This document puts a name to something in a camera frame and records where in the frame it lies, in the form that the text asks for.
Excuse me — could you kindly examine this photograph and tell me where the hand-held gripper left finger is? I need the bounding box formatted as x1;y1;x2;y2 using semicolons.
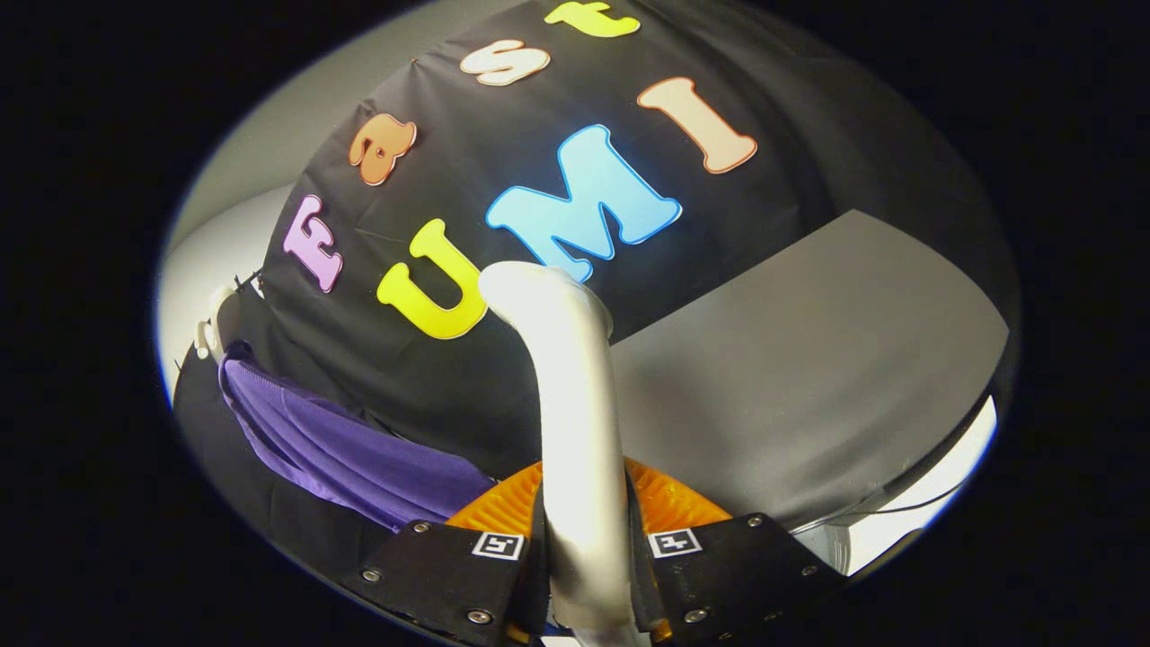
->
337;462;547;647

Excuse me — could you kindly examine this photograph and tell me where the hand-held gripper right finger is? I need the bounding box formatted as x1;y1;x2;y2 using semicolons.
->
623;456;850;646

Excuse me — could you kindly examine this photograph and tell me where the white garment steamer head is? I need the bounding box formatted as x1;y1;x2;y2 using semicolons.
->
478;261;641;647

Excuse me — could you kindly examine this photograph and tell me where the grey cabinet with drawers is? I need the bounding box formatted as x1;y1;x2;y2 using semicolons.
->
611;208;1012;576

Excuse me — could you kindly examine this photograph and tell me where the white plastic clothes hanger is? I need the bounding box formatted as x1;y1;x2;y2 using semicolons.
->
193;283;240;360

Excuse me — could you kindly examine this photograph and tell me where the purple jacket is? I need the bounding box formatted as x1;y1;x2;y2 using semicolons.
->
218;341;498;533

